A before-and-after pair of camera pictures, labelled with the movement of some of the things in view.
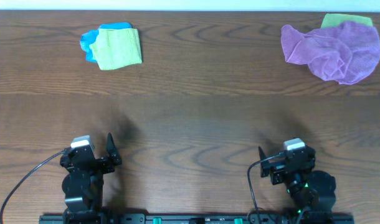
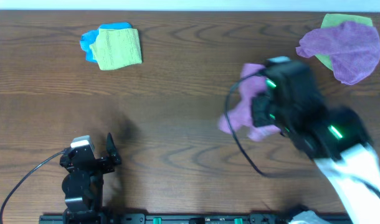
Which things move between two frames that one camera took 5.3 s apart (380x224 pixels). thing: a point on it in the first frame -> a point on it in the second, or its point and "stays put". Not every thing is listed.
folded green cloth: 114,48 stays put
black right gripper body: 276,175 -> 264,113
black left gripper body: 104,165 stays put
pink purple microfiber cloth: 301,48 -> 253,81
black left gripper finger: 112,151 stays put
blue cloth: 87,38 stays put
